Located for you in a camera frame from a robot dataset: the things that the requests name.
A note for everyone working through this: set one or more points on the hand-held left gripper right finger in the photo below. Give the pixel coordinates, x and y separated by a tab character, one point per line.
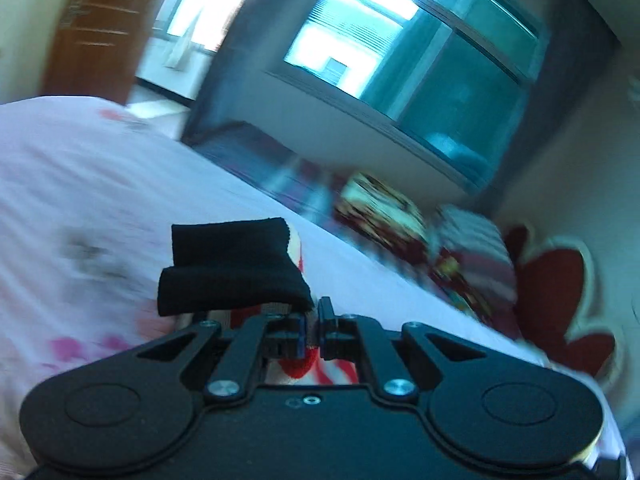
322	332

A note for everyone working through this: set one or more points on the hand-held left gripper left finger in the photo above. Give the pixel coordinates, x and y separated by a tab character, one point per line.
300	336

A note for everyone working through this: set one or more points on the striped knit sweater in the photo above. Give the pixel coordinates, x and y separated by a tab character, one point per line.
225	270

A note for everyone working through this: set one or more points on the printed red cream pillow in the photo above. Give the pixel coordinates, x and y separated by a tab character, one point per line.
375	210

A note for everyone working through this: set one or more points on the colourful printed cloth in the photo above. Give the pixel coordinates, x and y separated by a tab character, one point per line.
450	275

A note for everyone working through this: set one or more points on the purple striped bed sheet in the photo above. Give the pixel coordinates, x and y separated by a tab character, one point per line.
280	180

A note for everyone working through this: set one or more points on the purple striped pillow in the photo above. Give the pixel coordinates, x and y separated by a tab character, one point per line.
480	260

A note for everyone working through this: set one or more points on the red heart-shaped headboard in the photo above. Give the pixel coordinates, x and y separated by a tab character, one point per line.
555	300

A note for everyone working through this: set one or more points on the pink floral blanket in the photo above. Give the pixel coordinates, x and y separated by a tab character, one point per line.
100	185

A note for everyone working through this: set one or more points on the grey curtain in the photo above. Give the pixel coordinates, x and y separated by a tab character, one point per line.
235	85
570	85

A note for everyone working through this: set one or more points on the large sliding window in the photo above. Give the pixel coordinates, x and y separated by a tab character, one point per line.
410	60

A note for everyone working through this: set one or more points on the white sheer curtain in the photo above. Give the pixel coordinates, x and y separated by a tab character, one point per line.
195	15

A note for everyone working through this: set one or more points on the brown wooden door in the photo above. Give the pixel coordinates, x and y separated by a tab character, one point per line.
95	35

